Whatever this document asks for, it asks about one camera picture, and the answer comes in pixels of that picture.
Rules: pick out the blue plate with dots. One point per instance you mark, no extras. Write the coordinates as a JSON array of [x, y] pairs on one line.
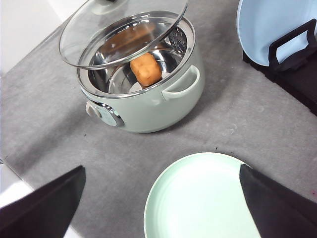
[[262, 22]]

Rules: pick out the green plate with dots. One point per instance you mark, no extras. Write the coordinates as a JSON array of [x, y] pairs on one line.
[[200, 197]]

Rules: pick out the brown potato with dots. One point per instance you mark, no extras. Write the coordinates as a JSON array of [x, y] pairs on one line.
[[146, 69]]

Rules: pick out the glass pot lid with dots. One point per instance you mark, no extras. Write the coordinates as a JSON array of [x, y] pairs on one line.
[[107, 33]]

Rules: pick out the green electric steamer pot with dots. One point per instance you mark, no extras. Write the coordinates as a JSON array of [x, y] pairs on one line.
[[114, 96]]

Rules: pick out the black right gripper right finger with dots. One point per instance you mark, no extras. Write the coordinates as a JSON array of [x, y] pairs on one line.
[[277, 212]]

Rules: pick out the black plate rack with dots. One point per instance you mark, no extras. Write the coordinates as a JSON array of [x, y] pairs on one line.
[[298, 73]]

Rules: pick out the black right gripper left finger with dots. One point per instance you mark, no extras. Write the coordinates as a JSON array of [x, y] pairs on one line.
[[46, 211]]

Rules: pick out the grey table mat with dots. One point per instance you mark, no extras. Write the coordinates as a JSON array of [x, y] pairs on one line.
[[46, 133]]

